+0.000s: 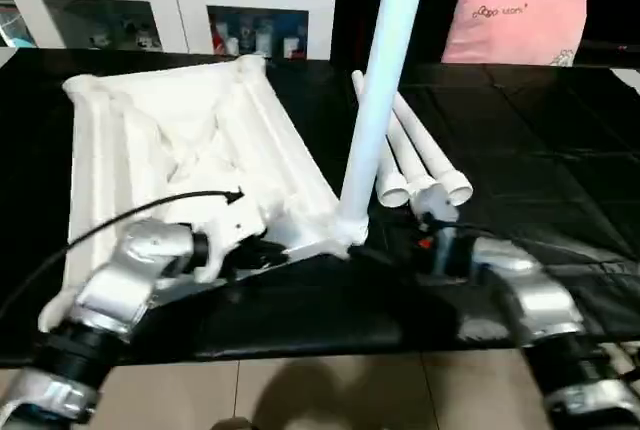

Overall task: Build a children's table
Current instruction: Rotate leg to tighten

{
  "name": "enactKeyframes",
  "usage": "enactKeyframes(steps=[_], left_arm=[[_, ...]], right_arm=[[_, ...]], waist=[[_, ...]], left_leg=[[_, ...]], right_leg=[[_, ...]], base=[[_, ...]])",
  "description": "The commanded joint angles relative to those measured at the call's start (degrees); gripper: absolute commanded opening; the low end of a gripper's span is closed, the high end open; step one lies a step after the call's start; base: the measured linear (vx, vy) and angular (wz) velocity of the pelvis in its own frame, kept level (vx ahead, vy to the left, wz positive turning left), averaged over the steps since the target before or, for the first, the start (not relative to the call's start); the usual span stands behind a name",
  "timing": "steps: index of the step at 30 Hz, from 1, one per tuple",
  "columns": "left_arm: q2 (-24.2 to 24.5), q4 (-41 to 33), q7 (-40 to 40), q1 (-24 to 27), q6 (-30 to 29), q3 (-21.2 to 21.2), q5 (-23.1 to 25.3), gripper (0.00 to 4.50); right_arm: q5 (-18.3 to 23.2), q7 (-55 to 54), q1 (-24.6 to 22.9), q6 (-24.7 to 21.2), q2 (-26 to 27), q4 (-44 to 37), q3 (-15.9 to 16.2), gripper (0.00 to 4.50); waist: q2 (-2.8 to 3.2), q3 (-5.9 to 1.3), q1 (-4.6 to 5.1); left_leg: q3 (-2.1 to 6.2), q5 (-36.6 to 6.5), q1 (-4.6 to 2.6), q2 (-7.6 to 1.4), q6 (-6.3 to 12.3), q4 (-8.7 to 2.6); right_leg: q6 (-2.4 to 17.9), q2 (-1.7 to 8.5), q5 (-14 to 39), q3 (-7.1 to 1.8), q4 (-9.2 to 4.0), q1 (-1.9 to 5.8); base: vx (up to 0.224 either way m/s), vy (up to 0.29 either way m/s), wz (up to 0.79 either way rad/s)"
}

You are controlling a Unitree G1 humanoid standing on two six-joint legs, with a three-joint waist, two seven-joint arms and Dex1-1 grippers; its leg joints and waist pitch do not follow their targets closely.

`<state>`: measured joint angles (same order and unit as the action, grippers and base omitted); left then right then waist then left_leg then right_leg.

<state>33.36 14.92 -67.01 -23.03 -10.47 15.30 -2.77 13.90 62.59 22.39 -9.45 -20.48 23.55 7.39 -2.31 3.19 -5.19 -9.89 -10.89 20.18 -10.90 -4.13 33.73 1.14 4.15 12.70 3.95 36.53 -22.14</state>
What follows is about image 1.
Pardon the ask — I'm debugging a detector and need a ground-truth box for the white plastic table leg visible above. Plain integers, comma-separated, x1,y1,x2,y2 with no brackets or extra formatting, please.
385,115,443,209
395,90,474,207
350,70,411,209
337,0,433,233

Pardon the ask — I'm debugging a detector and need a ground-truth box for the black work mat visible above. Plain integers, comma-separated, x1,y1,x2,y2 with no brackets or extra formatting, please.
0,45,640,366

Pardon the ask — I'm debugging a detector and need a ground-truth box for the pink printed pillow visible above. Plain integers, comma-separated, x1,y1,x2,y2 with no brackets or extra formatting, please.
441,0,591,67

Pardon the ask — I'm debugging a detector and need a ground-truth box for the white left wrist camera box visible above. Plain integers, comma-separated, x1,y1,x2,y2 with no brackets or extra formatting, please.
190,195,269,283

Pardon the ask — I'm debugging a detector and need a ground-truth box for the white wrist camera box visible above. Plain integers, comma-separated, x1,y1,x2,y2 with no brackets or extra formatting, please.
190,195,269,283
415,195,461,246

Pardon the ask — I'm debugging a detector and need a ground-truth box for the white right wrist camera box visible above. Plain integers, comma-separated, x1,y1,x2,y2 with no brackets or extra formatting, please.
415,195,461,246

